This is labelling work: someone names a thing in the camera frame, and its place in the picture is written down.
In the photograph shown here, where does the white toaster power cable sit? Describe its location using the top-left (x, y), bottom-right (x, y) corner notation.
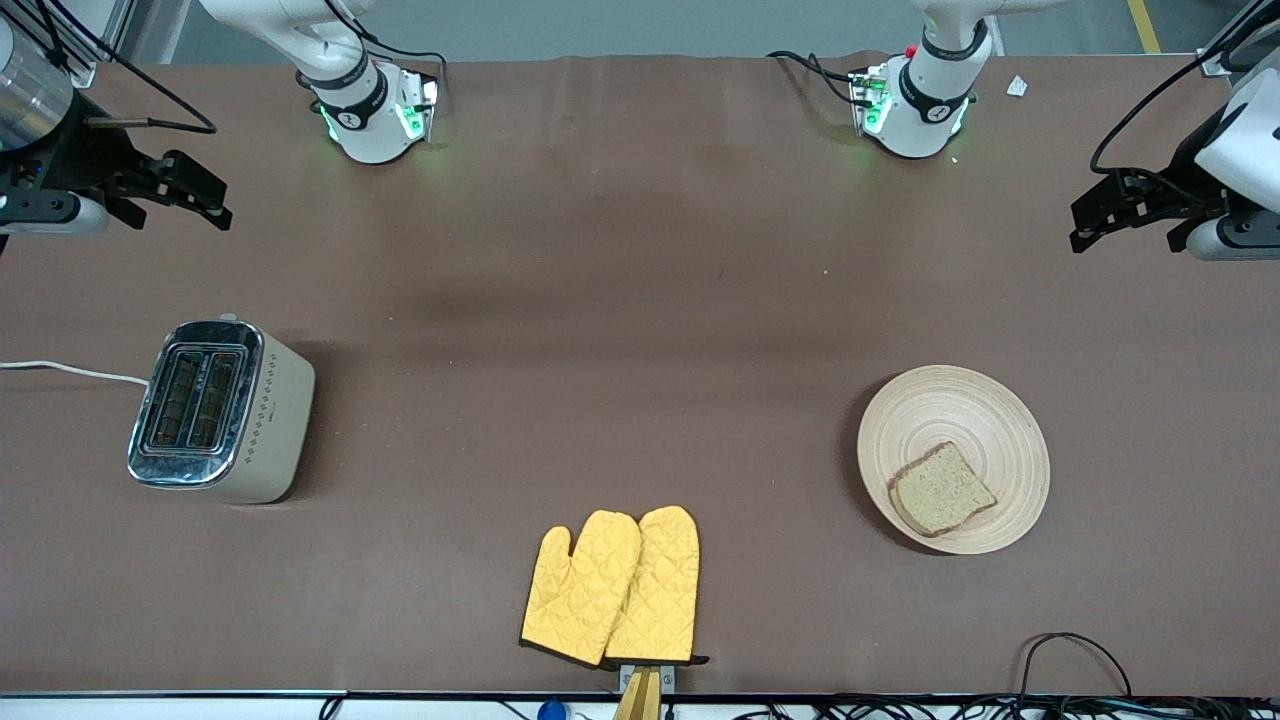
top-left (0, 359), bottom-right (151, 387)

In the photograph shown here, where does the aluminium frame post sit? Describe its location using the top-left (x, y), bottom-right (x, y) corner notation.
top-left (25, 0), bottom-right (137, 90)
top-left (1199, 0), bottom-right (1280, 79)

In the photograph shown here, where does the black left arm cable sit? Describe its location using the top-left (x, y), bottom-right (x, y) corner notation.
top-left (1089, 0), bottom-right (1280, 201)

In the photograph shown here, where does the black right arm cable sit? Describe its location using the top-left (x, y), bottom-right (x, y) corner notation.
top-left (30, 0), bottom-right (219, 136)

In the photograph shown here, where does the white table edge rail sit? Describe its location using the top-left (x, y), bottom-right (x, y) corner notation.
top-left (0, 690), bottom-right (1280, 720)

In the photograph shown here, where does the brown bread slice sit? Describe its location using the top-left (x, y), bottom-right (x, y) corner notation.
top-left (888, 441), bottom-right (999, 538)

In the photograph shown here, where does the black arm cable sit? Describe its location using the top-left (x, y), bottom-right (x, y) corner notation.
top-left (30, 0), bottom-right (219, 136)
top-left (1089, 0), bottom-right (1280, 201)

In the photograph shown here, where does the yellow quilted oven mitt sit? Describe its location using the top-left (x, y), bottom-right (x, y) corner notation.
top-left (603, 505), bottom-right (709, 667)
top-left (519, 510), bottom-right (643, 669)

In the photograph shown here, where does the black looped cable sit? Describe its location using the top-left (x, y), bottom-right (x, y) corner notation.
top-left (1019, 632), bottom-right (1133, 701)

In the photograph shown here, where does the black left base cable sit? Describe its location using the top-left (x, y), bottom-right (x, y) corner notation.
top-left (767, 49), bottom-right (864, 107)

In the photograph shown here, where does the round wooden plate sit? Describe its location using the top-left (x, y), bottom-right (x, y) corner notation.
top-left (857, 365), bottom-right (1051, 556)

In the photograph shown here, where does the beige chrome-top toaster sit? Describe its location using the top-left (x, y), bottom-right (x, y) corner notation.
top-left (127, 318), bottom-right (317, 505)

